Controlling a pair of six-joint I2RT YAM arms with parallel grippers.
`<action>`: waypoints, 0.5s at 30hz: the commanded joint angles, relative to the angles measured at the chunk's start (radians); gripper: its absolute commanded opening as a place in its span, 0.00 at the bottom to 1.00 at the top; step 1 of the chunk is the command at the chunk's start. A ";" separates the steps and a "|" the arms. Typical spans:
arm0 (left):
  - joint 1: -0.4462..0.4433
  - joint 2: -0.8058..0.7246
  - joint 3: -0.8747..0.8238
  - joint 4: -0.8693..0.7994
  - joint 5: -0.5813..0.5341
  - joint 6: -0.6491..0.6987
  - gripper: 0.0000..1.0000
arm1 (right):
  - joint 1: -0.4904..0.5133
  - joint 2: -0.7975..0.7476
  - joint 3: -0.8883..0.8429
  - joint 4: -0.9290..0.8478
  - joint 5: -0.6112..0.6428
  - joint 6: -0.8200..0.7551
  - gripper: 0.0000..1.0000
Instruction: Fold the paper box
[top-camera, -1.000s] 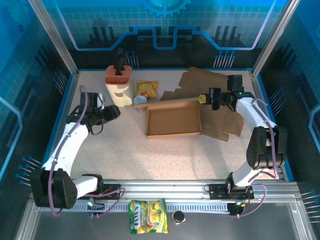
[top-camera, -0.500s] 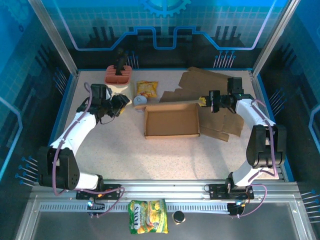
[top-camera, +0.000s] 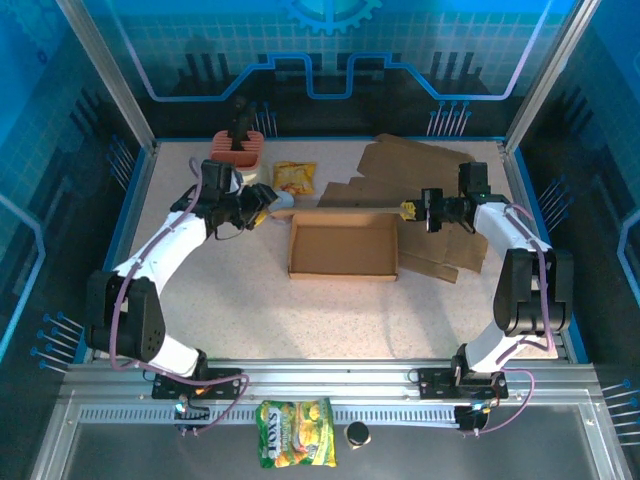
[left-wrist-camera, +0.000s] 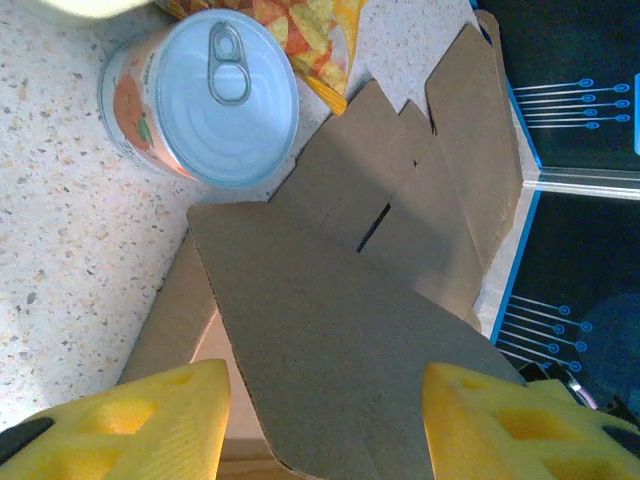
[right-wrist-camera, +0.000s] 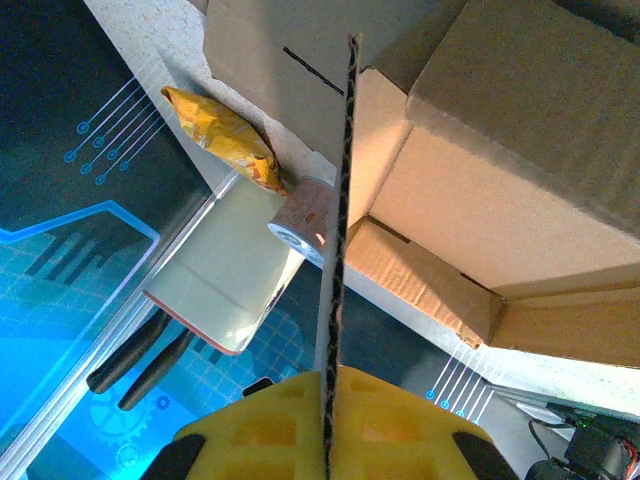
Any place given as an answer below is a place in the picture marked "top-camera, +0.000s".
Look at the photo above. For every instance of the black controller board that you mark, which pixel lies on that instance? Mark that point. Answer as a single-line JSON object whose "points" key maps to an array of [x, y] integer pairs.
{"points": [[470, 417], [192, 412]]}

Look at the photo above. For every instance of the cream knife block pink top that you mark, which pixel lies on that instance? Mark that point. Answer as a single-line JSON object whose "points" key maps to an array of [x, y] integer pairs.
{"points": [[237, 150]]}

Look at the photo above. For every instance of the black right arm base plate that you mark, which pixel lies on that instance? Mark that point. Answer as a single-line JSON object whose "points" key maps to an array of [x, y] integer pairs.
{"points": [[437, 382]]}

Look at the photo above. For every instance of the small tin can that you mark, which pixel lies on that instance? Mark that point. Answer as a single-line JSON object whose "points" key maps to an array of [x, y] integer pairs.
{"points": [[286, 200]]}

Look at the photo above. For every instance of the aluminium frame post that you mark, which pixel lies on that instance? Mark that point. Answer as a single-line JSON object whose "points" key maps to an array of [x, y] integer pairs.
{"points": [[111, 75], [548, 75]]}

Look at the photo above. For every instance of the slotted metal strip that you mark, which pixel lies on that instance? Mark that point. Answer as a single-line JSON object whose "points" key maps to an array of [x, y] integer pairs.
{"points": [[390, 415]]}

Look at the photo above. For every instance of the aluminium front rail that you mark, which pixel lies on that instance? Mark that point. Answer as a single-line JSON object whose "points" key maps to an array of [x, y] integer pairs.
{"points": [[325, 380]]}

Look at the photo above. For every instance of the small black jar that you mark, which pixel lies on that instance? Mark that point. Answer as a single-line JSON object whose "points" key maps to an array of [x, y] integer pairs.
{"points": [[357, 435]]}

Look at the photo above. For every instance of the yellow snack bag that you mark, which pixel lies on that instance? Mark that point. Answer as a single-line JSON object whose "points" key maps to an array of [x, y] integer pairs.
{"points": [[296, 177]]}

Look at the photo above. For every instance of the green candy bag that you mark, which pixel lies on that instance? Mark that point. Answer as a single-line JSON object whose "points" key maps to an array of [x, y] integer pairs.
{"points": [[295, 432]]}

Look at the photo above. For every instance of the brown cardboard mailer box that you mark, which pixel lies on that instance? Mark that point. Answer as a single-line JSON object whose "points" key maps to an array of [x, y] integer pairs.
{"points": [[345, 250], [415, 165]]}

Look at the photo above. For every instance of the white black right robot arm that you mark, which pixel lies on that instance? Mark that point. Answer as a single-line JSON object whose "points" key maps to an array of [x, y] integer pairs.
{"points": [[500, 225]]}

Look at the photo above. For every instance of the grey metal front panel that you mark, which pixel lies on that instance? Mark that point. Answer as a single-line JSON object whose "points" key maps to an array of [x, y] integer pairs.
{"points": [[150, 455]]}

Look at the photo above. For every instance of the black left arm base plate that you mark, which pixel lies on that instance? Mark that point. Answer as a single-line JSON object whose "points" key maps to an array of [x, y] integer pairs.
{"points": [[225, 382]]}

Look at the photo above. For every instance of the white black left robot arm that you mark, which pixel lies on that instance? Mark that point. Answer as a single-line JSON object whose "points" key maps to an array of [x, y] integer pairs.
{"points": [[165, 245]]}

